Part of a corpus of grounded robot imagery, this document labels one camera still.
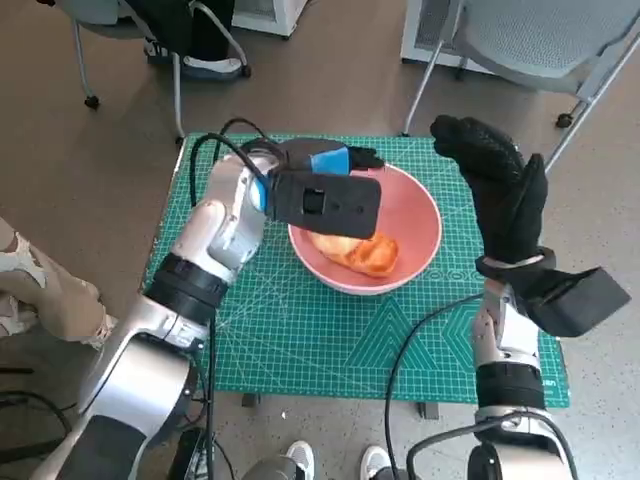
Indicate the black floor device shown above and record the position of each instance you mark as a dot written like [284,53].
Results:
[190,457]

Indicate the black table clamp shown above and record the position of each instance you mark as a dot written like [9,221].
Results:
[250,401]
[428,410]

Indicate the orange braided toy bread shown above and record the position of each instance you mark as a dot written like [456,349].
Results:
[377,255]

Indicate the pink bowl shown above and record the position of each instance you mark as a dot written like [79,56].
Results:
[415,220]

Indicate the grey mesh office chair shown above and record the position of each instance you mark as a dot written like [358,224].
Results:
[540,40]

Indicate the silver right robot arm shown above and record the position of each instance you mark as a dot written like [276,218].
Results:
[507,390]

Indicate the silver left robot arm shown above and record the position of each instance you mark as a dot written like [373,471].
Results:
[215,240]

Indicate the green cutting mat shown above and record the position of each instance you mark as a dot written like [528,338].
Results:
[300,340]

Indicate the person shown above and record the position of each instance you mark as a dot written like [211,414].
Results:
[45,295]
[205,30]

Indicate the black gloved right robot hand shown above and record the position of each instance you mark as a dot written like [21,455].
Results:
[505,200]

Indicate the white perforated cabinet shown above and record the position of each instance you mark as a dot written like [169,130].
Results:
[425,30]
[265,15]

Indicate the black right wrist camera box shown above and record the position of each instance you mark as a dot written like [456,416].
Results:
[580,300]

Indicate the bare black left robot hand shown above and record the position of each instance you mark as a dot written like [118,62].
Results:
[330,160]

